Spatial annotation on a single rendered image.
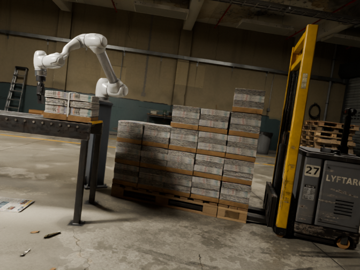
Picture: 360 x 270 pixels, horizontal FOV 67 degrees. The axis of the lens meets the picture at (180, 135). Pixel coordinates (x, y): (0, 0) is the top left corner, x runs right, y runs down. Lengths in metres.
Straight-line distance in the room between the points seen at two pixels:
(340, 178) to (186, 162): 1.37
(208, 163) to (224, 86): 7.25
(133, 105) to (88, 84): 1.63
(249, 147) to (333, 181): 0.76
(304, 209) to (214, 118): 1.15
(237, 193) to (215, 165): 0.34
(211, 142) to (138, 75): 7.13
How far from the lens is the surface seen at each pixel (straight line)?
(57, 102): 2.43
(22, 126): 2.39
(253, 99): 2.70
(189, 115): 2.75
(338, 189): 2.71
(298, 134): 2.54
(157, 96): 9.52
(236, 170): 2.73
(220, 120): 2.70
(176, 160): 2.79
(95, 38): 2.84
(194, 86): 9.64
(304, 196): 2.66
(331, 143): 8.65
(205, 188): 2.78
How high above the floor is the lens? 0.96
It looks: 4 degrees down
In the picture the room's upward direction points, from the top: 7 degrees clockwise
